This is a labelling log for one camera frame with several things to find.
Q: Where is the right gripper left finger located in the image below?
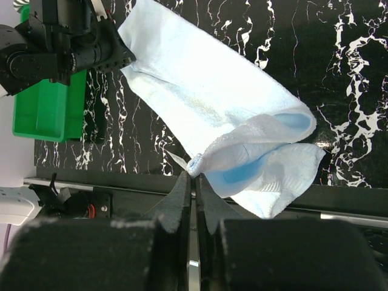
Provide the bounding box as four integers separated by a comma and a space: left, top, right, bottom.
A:
1, 173, 191, 290

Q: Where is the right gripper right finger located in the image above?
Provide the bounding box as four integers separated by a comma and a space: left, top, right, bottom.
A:
195, 175, 387, 290

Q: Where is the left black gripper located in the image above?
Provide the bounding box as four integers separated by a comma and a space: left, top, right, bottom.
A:
13, 1, 136, 84

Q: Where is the striped green white towel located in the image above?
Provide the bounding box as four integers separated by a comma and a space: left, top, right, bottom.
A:
13, 0, 30, 13

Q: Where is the light blue towel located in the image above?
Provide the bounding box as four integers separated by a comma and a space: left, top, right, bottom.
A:
119, 1, 325, 219

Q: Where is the green plastic tray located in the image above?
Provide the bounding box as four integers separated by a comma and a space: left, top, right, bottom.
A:
10, 54, 87, 142

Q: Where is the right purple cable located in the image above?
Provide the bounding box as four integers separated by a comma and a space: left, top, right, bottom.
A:
1, 224, 15, 258

